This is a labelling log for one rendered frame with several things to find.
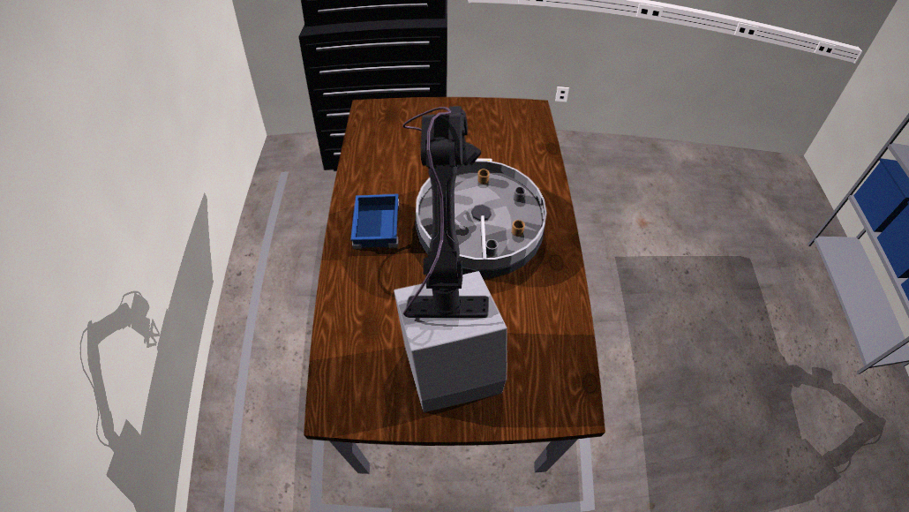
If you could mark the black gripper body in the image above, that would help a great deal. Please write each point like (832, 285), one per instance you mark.
(469, 154)

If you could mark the white round turntable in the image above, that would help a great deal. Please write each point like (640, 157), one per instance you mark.
(473, 230)

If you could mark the blue open tray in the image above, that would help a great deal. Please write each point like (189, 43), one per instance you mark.
(375, 218)

